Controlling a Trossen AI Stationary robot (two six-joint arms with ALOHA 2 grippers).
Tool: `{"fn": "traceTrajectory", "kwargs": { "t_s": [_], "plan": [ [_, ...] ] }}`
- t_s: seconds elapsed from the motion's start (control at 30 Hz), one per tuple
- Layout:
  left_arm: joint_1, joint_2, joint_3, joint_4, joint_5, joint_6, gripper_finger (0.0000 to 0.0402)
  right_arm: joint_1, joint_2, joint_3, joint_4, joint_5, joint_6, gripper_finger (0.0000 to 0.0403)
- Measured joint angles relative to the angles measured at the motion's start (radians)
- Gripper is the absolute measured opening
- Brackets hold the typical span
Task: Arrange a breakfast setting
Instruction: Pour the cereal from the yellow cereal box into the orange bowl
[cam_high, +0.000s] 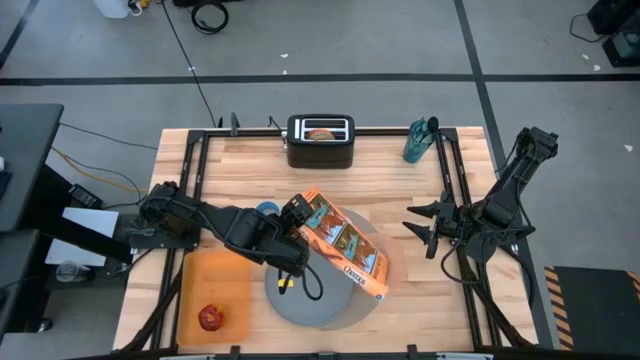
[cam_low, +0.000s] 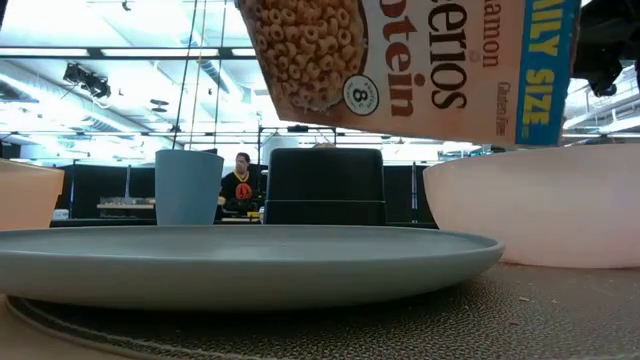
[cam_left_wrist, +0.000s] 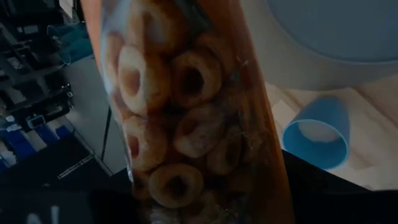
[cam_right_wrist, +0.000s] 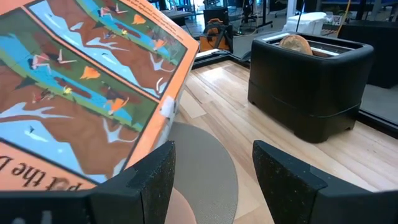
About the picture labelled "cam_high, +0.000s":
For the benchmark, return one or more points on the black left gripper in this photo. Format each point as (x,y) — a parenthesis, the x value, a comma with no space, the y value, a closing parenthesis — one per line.
(290,255)

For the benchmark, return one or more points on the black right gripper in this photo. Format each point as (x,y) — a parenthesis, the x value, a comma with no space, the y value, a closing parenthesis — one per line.
(447,222)

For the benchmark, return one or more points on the blue cup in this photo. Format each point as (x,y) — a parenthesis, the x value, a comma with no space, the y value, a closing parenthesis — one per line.
(267,206)

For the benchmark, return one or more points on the orange cereal box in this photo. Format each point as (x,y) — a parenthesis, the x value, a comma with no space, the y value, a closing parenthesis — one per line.
(345,245)

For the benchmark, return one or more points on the tan bagel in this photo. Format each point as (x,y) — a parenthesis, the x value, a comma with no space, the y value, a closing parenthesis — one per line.
(320,134)

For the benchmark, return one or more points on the red apple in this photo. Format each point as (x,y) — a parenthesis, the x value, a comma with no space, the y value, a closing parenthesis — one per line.
(212,317)

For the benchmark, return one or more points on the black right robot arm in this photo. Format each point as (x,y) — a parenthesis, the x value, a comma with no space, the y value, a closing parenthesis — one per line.
(505,200)

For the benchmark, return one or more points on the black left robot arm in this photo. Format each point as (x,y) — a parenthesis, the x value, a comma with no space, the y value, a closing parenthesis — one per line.
(220,220)

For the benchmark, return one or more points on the black two-slot toaster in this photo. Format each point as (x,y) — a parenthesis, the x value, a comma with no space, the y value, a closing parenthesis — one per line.
(320,152)

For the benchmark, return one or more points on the yellow tape marker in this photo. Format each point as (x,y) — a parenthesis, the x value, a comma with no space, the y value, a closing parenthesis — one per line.
(286,283)

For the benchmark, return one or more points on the teal water bottle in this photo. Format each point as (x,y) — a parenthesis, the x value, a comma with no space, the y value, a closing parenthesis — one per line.
(417,142)

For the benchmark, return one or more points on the grey round plate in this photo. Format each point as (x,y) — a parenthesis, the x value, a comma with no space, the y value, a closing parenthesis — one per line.
(305,309)

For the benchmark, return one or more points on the orange rectangular tray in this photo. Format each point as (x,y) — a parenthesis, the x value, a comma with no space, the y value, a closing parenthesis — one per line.
(215,280)

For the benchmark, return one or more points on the grey round placemat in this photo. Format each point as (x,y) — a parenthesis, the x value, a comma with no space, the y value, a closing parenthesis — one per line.
(360,311)

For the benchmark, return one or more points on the black mat with hazard stripes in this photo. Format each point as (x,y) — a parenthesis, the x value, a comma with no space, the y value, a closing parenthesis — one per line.
(595,305)

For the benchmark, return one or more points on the black power adapter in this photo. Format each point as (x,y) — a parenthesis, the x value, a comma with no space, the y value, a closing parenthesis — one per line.
(86,196)

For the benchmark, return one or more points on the white sheet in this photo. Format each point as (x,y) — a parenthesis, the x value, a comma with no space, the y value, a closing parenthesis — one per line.
(85,222)

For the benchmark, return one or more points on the black desk base beam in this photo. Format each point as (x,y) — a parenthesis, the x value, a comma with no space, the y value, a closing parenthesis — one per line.
(75,241)

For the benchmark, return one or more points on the clear plastic cup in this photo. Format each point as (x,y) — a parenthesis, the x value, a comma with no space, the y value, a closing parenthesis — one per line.
(71,271)

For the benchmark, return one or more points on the black equipment case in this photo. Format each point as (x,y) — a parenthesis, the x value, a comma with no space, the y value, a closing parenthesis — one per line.
(617,30)

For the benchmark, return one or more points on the black desk top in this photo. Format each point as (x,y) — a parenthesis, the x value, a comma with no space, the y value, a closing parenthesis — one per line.
(27,165)

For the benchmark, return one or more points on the white container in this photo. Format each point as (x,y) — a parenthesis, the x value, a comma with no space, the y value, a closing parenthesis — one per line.
(111,7)

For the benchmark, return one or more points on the black caster wheel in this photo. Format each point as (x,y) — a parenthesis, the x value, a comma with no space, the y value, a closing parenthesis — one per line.
(44,325)

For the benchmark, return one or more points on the black aluminium table frame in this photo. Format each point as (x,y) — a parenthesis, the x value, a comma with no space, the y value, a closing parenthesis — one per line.
(380,131)

